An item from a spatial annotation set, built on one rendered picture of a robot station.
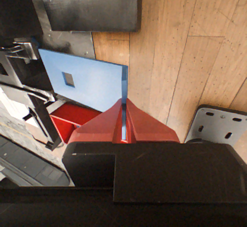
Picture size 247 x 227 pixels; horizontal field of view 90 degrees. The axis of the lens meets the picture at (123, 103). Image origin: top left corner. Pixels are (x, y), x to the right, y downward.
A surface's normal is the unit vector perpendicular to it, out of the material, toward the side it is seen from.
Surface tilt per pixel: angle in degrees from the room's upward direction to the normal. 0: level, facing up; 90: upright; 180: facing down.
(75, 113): 90
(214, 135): 0
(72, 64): 6
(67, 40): 0
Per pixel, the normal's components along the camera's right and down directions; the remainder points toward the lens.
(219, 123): -0.40, 0.55
